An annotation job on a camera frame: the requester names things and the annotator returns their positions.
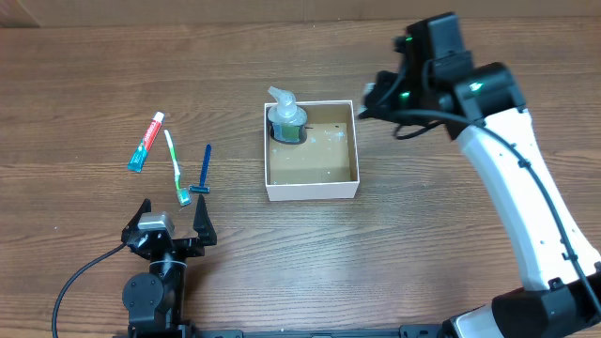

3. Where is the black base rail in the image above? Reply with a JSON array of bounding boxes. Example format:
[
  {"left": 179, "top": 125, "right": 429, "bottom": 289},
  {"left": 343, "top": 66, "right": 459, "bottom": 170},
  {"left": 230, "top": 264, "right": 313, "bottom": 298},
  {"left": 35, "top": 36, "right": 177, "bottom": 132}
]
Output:
[{"left": 193, "top": 324, "right": 444, "bottom": 338}]

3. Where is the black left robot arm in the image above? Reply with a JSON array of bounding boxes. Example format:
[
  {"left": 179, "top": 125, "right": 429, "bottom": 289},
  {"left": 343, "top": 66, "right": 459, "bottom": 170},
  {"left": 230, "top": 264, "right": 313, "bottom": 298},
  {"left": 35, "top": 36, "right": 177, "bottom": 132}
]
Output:
[{"left": 121, "top": 195, "right": 217, "bottom": 337}]

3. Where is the blue disposable razor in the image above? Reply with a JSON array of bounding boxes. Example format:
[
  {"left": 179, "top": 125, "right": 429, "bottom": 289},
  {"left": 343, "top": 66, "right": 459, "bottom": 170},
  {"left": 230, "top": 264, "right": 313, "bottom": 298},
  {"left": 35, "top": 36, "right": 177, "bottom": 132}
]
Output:
[{"left": 189, "top": 144, "right": 212, "bottom": 194}]

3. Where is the green white toothbrush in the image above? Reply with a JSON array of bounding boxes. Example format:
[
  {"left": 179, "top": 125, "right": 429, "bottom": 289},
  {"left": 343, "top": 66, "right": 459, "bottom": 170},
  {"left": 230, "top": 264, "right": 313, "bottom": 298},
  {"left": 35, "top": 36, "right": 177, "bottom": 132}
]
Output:
[{"left": 164, "top": 130, "right": 192, "bottom": 207}]

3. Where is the red white toothpaste tube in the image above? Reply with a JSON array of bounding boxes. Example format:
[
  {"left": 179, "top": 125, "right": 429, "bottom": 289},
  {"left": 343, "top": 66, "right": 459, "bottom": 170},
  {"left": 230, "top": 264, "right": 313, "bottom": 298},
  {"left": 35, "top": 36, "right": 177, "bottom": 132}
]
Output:
[{"left": 127, "top": 112, "right": 164, "bottom": 173}]

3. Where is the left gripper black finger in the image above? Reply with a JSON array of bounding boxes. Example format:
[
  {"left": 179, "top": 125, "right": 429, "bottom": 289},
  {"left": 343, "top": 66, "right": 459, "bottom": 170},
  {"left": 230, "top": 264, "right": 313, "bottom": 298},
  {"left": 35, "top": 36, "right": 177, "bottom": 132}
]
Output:
[
  {"left": 124, "top": 198, "right": 151, "bottom": 231},
  {"left": 193, "top": 194, "right": 217, "bottom": 245}
]

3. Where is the white cardboard box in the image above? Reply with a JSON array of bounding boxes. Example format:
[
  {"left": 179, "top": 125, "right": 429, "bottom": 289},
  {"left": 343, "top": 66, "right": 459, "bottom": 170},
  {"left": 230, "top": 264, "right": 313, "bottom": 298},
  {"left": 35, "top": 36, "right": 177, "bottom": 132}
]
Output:
[{"left": 264, "top": 100, "right": 361, "bottom": 202}]

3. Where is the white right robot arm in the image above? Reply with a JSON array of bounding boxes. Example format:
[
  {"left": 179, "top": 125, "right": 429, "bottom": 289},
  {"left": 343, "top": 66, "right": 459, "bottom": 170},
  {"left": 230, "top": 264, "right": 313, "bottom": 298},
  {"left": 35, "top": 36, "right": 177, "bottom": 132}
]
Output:
[{"left": 360, "top": 12, "right": 600, "bottom": 337}]

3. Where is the clear soap pump bottle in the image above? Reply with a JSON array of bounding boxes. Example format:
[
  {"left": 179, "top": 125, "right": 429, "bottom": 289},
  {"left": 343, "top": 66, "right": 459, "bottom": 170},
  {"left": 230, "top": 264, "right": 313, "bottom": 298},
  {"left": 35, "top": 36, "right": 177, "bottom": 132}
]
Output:
[{"left": 268, "top": 86, "right": 308, "bottom": 145}]

